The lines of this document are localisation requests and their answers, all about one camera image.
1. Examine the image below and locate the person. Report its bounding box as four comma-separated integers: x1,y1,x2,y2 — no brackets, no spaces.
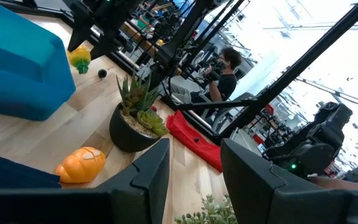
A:
169,46,244,108

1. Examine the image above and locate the red cloth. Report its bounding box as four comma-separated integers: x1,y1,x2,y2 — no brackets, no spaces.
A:
165,110,224,174

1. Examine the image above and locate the succulent plant in black bowl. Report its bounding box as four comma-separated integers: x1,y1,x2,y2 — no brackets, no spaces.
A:
109,73,170,153

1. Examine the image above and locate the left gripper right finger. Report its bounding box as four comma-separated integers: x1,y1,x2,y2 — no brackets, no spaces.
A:
221,139,286,224

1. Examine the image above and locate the yellow toy pineapple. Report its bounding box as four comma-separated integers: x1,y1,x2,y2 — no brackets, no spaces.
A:
66,45,92,75

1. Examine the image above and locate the navy blue cloth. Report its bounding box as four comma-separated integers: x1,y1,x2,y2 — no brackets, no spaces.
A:
0,148,62,190

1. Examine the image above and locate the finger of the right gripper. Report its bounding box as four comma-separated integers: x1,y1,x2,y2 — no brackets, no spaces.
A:
89,29,119,60
67,2,86,52

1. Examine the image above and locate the orange toy croissant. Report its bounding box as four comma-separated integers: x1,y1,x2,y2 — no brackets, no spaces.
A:
54,146,107,184

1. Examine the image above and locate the blue plastic tupperware bin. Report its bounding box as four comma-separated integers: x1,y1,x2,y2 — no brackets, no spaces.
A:
0,0,76,122

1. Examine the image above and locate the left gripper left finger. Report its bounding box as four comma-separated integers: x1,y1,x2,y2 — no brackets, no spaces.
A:
95,138,170,224

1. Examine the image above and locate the bushy green potted plant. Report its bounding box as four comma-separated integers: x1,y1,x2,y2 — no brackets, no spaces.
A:
174,194,239,224

